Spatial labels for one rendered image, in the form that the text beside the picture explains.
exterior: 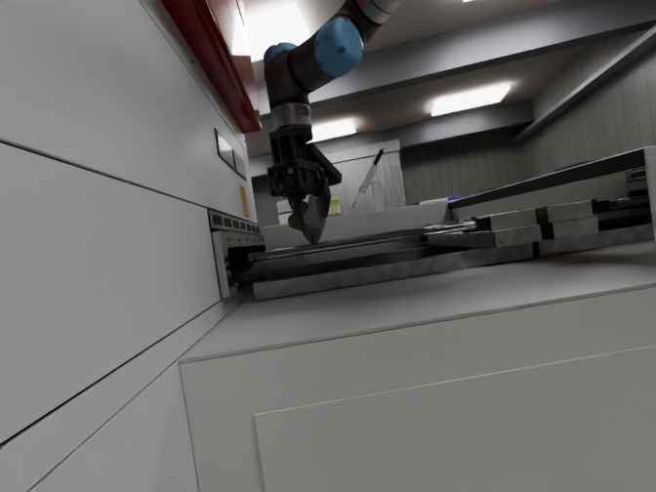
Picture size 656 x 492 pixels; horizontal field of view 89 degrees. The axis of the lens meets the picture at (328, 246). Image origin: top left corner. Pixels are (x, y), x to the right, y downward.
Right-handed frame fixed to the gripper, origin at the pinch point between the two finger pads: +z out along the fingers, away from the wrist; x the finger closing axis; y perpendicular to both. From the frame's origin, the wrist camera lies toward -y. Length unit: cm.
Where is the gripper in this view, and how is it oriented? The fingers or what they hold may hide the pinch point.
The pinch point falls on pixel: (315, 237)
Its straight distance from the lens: 65.3
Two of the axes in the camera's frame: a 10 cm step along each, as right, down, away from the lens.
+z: 1.5, 9.9, 0.2
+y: -5.3, 1.0, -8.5
